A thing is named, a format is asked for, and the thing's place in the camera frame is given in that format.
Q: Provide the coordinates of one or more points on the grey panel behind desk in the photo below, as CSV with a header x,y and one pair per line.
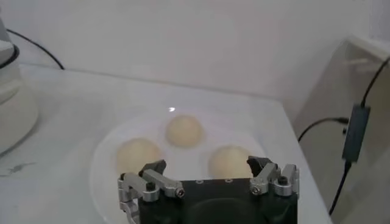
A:
x,y
381,18

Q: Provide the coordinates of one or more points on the black usb hub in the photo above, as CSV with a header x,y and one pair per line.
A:
x,y
356,134

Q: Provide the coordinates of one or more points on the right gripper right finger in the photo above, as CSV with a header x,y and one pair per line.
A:
x,y
265,178

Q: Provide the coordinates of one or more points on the white round plate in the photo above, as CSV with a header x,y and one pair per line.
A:
x,y
182,164

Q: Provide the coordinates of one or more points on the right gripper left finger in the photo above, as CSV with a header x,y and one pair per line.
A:
x,y
143,184

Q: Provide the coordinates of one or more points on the cream steamed baozi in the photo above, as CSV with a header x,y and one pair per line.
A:
x,y
228,161
137,153
184,131

